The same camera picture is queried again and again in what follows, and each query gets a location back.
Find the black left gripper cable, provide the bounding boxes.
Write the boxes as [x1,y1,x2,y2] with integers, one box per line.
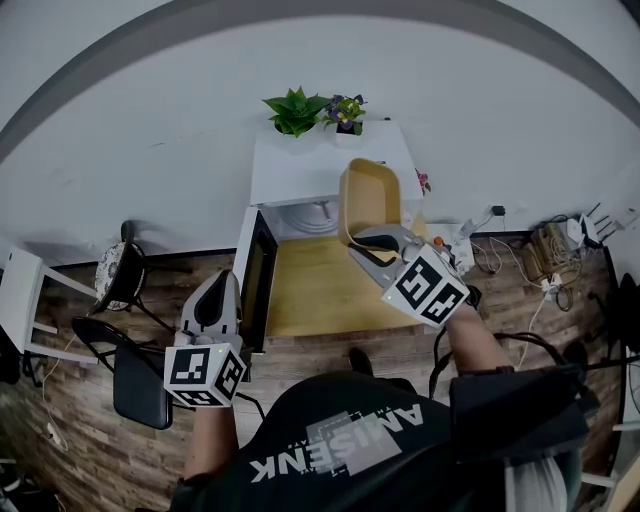
[234,392,269,421]

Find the person's torso black shirt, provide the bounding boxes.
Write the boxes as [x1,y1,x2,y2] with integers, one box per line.
[169,367,601,512]

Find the yellow tray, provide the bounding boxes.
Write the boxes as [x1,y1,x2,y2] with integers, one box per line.
[338,158,404,251]

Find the white microwave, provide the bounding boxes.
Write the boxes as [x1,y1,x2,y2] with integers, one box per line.
[232,119,426,356]

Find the white frame desk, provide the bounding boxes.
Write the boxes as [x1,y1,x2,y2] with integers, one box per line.
[579,344,640,512]

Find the wooden table black base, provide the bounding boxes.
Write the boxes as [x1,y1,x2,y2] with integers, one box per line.
[264,209,431,339]

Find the cardboard box with cables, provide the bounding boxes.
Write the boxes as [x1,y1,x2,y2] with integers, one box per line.
[519,222,584,286]

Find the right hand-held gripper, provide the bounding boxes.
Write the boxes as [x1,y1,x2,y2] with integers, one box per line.
[348,223,471,329]

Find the green potted plant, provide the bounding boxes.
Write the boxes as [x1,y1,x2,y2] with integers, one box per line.
[262,85,331,139]

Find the person's right forearm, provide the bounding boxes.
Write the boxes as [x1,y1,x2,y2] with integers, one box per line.
[443,304,515,381]

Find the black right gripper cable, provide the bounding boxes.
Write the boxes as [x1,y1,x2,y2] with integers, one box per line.
[428,332,584,401]

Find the white router black antennas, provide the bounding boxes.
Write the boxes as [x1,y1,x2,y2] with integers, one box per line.
[579,202,620,249]

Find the black folding chair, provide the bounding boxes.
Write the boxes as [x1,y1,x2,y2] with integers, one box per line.
[71,315,176,431]

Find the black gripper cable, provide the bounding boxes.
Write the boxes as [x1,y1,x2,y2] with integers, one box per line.
[234,392,269,421]
[428,332,584,401]

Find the black round stand base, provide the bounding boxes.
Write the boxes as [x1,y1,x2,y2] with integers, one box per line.
[563,341,640,374]

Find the black office chair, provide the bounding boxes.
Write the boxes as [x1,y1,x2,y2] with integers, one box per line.
[589,272,640,361]
[0,327,24,386]

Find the person's left forearm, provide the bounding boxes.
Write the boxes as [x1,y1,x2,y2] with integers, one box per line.
[184,404,240,482]

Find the purple flower potted plant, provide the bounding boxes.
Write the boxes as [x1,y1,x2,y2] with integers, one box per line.
[322,93,369,146]

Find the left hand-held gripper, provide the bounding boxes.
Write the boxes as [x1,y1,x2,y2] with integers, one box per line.
[163,270,251,409]

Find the person's left black shoe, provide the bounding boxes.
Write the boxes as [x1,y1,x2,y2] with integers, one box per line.
[348,347,374,377]

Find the white side table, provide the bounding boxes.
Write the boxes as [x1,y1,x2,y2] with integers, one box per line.
[0,245,101,366]

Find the black chair patterned cushion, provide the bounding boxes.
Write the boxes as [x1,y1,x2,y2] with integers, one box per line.
[92,219,194,334]

